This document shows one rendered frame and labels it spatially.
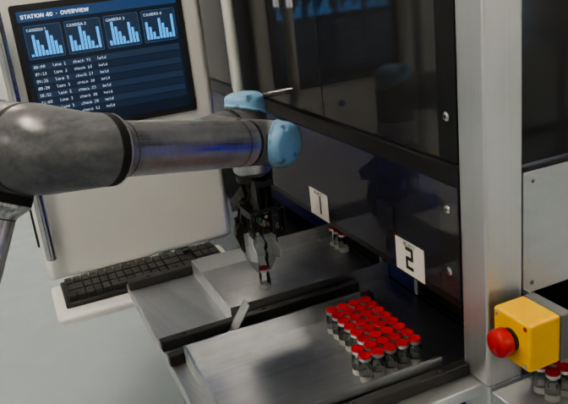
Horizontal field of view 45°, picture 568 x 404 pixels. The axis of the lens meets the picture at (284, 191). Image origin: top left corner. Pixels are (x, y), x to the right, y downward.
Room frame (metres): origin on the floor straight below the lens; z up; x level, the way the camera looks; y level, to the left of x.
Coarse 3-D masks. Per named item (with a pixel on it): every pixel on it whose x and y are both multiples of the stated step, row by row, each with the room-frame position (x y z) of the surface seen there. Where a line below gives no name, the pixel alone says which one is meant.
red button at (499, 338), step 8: (496, 328) 0.82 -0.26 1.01; (504, 328) 0.81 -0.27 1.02; (488, 336) 0.82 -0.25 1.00; (496, 336) 0.80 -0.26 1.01; (504, 336) 0.80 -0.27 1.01; (512, 336) 0.80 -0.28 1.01; (488, 344) 0.82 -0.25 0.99; (496, 344) 0.80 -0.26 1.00; (504, 344) 0.79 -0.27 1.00; (512, 344) 0.79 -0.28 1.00; (496, 352) 0.80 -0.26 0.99; (504, 352) 0.79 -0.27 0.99; (512, 352) 0.79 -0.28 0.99
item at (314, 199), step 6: (312, 192) 1.39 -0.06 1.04; (318, 192) 1.36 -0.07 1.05; (312, 198) 1.39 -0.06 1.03; (318, 198) 1.37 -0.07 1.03; (324, 198) 1.34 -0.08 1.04; (312, 204) 1.40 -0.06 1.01; (318, 204) 1.37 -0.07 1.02; (324, 204) 1.34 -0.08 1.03; (312, 210) 1.40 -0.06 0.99; (318, 210) 1.37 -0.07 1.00; (324, 210) 1.34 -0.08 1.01; (324, 216) 1.35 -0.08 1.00
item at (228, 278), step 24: (288, 240) 1.47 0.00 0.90; (312, 240) 1.49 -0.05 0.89; (192, 264) 1.38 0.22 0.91; (216, 264) 1.41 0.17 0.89; (240, 264) 1.42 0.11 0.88; (264, 264) 1.40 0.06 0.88; (288, 264) 1.39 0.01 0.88; (312, 264) 1.37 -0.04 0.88; (336, 264) 1.36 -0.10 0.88; (360, 264) 1.34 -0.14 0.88; (384, 264) 1.27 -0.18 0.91; (216, 288) 1.31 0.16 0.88; (240, 288) 1.29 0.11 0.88; (288, 288) 1.27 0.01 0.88; (312, 288) 1.21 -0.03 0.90
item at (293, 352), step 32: (288, 320) 1.10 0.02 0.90; (320, 320) 1.12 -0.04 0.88; (192, 352) 1.03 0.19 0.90; (224, 352) 1.05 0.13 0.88; (256, 352) 1.04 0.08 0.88; (288, 352) 1.03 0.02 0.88; (320, 352) 1.02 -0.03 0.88; (224, 384) 0.96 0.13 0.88; (256, 384) 0.95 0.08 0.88; (288, 384) 0.94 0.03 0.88; (320, 384) 0.93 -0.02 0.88; (352, 384) 0.92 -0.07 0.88; (384, 384) 0.88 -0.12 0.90
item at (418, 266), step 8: (400, 240) 1.07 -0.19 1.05; (400, 248) 1.07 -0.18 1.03; (416, 248) 1.03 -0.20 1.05; (400, 256) 1.08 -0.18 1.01; (408, 256) 1.05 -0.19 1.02; (416, 256) 1.03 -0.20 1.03; (400, 264) 1.08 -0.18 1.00; (408, 264) 1.05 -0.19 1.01; (416, 264) 1.03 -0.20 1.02; (408, 272) 1.05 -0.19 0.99; (416, 272) 1.03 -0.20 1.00; (424, 272) 1.01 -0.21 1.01; (424, 280) 1.01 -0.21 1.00
